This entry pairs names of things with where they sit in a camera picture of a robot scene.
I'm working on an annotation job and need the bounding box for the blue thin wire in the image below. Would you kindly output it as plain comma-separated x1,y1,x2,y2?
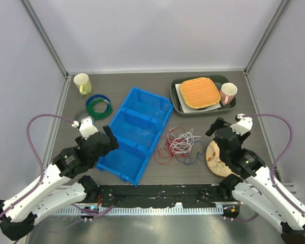
174,139,210,165

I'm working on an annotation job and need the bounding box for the white thin wire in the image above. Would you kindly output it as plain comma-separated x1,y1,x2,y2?
168,128,201,156

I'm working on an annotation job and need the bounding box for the red thin wire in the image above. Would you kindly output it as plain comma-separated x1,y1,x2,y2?
154,127,194,166

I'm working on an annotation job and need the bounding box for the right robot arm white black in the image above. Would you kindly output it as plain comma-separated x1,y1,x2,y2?
205,114,305,243

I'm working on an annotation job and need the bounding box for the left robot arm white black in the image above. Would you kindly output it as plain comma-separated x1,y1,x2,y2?
0,126,119,241

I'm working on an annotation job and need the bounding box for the round wooden decorated coaster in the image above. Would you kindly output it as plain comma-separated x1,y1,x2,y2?
205,141,233,177

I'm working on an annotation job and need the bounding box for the blue three-compartment plastic bin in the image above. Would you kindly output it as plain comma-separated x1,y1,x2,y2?
96,87,173,186

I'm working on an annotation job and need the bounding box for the pink mug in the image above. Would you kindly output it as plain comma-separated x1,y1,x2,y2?
220,82,237,106

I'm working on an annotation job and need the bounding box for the orange woven square plate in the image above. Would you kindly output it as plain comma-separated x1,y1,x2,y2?
179,77,221,109

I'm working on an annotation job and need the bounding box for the white square plate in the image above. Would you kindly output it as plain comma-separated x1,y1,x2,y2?
175,84,221,113

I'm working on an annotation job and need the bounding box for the dark green plastic tray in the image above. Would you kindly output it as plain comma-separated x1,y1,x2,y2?
170,77,236,117

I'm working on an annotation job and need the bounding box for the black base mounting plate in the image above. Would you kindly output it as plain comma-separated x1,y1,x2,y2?
81,184,236,208

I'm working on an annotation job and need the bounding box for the yellow mug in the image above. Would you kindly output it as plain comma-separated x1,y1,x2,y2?
74,73,92,96

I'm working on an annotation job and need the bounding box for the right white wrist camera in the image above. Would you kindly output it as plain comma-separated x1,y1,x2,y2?
230,113,253,135

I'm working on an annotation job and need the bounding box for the green cable coil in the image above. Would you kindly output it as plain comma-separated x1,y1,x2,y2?
85,98,113,120

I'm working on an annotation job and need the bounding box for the blue cable coil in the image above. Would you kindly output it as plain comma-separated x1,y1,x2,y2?
85,94,113,117

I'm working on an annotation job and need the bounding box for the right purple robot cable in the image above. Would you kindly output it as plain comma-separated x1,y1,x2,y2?
223,113,305,224

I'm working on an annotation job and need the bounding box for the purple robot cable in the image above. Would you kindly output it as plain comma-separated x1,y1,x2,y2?
223,113,305,224
0,113,115,229

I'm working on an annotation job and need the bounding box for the grey slotted cable duct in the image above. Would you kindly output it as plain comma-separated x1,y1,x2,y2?
49,203,224,216

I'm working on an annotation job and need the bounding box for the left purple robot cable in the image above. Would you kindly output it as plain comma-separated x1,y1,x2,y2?
0,113,115,229

